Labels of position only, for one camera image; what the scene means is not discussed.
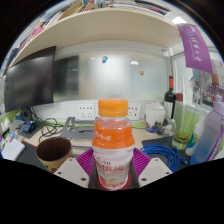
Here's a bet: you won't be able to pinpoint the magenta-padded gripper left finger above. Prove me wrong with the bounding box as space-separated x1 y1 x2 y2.
53 148 98 189

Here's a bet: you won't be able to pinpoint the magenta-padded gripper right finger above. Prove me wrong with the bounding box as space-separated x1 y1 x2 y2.
131 148 174 188

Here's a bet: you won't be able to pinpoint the orange-capped drink bottle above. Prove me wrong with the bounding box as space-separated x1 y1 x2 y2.
91 97 136 191

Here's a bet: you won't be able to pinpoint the purple translucent water jug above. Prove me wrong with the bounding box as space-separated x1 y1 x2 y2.
189 94 224 167

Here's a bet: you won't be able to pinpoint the flower-patterned paper cup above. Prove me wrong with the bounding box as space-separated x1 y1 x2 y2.
35 136 74 173

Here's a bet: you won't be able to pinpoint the tall green drinking glass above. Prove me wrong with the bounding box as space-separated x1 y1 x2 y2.
171 99 193 151

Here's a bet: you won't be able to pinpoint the large black desk mat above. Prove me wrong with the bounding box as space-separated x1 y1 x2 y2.
15 135 192 168

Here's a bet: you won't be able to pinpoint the white ceramic teapot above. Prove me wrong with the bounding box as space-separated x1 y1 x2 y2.
143 101 167 134

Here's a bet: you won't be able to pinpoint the small blue device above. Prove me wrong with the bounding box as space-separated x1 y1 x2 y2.
21 119 37 134

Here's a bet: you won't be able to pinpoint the white notebook paper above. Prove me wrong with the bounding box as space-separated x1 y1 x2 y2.
0 137 26 162

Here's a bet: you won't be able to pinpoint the dark wine bottle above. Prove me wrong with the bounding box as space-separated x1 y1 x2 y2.
163 75 177 121

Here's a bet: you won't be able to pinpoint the black computer monitor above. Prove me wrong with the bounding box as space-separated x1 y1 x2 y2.
3 45 57 123

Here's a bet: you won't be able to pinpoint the group photo poster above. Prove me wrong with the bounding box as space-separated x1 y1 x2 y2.
191 68 224 109

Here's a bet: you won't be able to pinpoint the purple pennant flag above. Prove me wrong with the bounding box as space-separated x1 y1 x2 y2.
176 23 214 74

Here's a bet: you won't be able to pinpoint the ceiling lights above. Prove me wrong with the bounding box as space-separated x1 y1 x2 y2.
171 15 188 25

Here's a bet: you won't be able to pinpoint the coiled blue cable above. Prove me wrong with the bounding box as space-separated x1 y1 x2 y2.
139 143 188 173

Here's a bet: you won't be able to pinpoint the tangled black cables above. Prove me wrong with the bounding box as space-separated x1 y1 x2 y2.
31 106 68 141

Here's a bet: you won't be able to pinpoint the white wall socket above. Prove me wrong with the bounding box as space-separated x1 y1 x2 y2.
127 103 142 121
78 104 97 121

